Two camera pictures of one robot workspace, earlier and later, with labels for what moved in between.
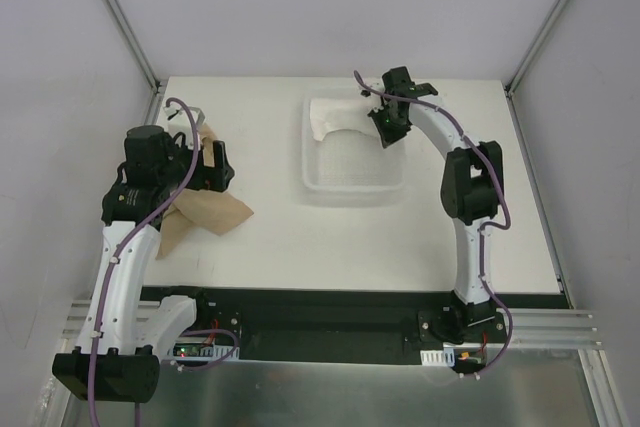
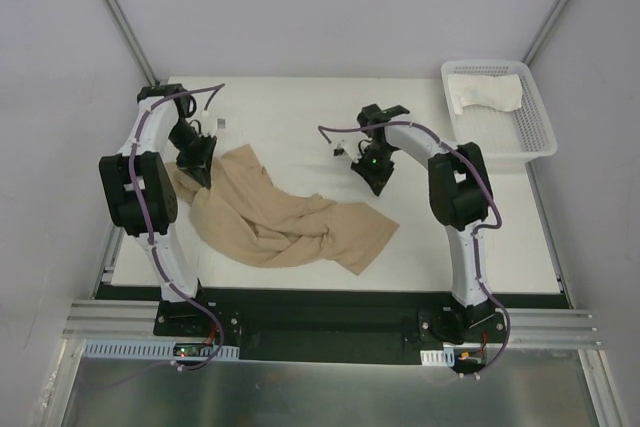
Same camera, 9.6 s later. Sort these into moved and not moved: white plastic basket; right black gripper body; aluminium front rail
Moved: white plastic basket; right black gripper body
Not moved: aluminium front rail
